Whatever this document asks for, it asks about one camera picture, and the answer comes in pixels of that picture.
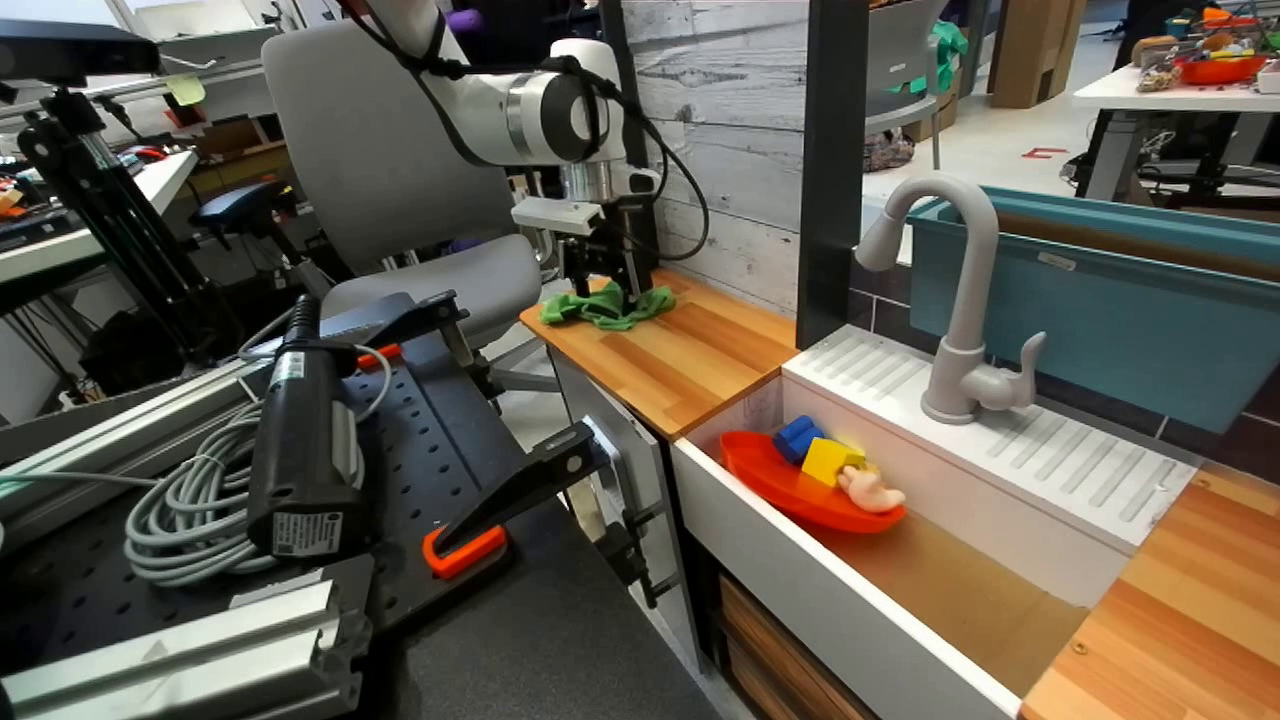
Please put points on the pink toy piece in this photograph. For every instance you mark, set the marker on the pink toy piece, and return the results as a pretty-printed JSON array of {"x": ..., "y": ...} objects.
[{"x": 865, "y": 489}]

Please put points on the grey kitchen faucet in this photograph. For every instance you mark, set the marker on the grey kitchen faucet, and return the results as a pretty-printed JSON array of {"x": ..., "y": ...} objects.
[{"x": 962, "y": 377}]

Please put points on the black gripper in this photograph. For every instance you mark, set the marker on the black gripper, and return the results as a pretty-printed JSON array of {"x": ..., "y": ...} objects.
[{"x": 617, "y": 246}]

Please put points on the black power adapter box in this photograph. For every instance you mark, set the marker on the black power adapter box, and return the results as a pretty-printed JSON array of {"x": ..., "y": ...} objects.
[{"x": 304, "y": 467}]

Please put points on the yellow toy block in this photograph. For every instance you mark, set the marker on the yellow toy block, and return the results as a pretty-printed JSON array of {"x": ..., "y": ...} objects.
[{"x": 829, "y": 457}]

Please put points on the teal storage bin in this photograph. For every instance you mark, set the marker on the teal storage bin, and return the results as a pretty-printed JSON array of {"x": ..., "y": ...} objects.
[{"x": 1149, "y": 305}]

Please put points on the grey cabinet drawer front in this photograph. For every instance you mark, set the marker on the grey cabinet drawer front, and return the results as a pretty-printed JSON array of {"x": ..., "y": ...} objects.
[{"x": 635, "y": 496}]

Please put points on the grey office chair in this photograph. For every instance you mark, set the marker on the grey office chair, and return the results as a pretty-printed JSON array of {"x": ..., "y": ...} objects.
[{"x": 391, "y": 190}]

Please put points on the black camera tripod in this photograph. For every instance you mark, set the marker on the black camera tripod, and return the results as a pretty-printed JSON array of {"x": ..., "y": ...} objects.
[{"x": 60, "y": 138}]

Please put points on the green cloth towel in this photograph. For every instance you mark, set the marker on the green cloth towel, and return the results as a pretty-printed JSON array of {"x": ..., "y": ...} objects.
[{"x": 604, "y": 308}]

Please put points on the white sink basin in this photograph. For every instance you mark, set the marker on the white sink basin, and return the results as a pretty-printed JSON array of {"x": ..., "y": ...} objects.
[{"x": 1012, "y": 528}]

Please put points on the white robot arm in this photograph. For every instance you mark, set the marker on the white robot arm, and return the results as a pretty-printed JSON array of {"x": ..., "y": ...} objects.
[{"x": 563, "y": 114}]

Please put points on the blue toy block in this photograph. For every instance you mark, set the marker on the blue toy block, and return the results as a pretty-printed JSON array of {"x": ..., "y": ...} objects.
[{"x": 795, "y": 438}]

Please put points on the black orange clamp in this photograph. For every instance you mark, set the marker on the black orange clamp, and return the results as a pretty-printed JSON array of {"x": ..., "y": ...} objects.
[
  {"x": 478, "y": 532},
  {"x": 386, "y": 322}
]

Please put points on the red plastic plate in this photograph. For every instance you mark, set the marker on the red plastic plate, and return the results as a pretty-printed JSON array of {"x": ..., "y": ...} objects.
[{"x": 774, "y": 478}]

